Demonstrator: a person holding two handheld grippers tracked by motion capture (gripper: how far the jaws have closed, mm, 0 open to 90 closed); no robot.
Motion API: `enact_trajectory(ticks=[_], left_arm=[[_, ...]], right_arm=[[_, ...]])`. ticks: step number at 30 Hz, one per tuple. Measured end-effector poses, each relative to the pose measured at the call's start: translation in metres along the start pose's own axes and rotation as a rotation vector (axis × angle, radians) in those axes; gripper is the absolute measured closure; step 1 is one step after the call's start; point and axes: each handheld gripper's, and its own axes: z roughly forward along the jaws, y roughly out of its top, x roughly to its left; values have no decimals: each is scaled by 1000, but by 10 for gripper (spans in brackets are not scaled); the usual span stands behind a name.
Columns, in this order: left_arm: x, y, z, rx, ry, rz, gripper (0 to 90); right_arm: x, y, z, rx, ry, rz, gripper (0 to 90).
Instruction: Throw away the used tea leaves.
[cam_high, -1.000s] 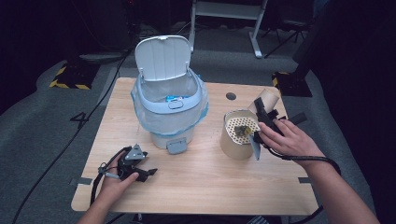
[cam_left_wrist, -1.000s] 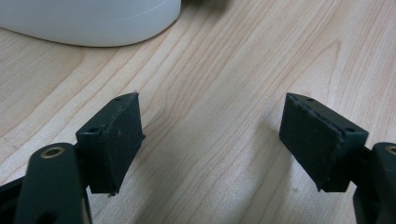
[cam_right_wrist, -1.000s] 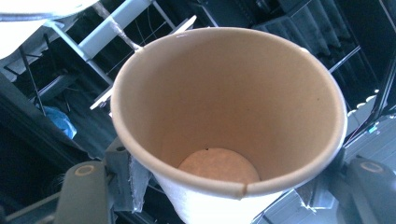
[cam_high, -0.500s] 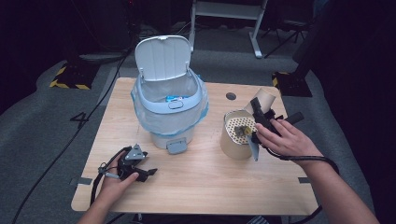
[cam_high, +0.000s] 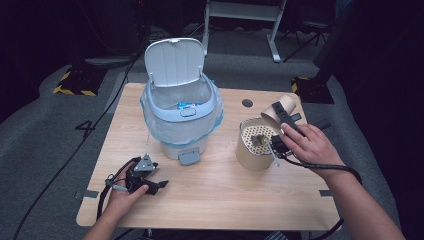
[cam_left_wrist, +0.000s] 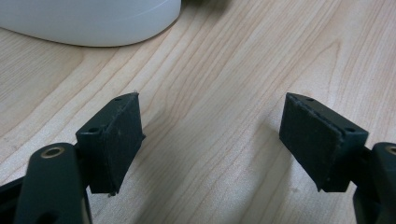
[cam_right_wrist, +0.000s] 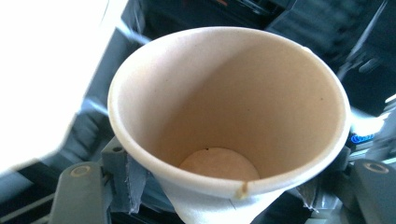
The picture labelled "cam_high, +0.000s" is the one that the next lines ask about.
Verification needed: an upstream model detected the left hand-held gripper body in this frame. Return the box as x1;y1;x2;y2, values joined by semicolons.
126;153;159;195

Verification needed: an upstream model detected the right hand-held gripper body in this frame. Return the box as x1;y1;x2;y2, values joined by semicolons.
264;119;332;168

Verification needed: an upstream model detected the brown paper cup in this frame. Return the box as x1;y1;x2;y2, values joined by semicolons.
260;94;297;132

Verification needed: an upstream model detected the used tea bag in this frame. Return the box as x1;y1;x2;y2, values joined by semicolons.
250;134;268;148

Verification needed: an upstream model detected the beige container with strainer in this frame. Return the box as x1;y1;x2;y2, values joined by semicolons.
234;117;284;172

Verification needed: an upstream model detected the white pedal trash can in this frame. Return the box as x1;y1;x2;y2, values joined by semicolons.
143;37;220;167

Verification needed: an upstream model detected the person's right hand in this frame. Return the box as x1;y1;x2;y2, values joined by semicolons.
280;122;344;174

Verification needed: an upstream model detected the person's left hand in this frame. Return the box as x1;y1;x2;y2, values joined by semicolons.
99;166;150;221

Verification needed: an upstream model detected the yellow-black striped stand base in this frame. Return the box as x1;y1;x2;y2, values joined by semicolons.
52;67;108;97
291;76;335;105

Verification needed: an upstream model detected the translucent blue-edged bin liner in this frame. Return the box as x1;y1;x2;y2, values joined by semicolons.
139;74;225;149

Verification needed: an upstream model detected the black tripod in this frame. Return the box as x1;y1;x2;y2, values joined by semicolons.
279;20;335;63

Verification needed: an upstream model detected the person's striped clothing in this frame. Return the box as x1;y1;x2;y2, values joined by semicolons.
263;230;290;240

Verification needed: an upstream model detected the white metal stand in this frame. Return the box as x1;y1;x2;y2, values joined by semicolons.
199;0;288;64

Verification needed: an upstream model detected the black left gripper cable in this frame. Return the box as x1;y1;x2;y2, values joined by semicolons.
96;156;142;222

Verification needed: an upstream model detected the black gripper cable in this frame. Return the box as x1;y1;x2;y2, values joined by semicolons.
96;156;142;222
282;153;363;240

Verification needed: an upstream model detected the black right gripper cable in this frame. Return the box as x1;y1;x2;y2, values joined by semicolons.
282;153;363;240

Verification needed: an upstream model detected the long black floor cable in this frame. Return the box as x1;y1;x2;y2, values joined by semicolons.
12;49;143;240

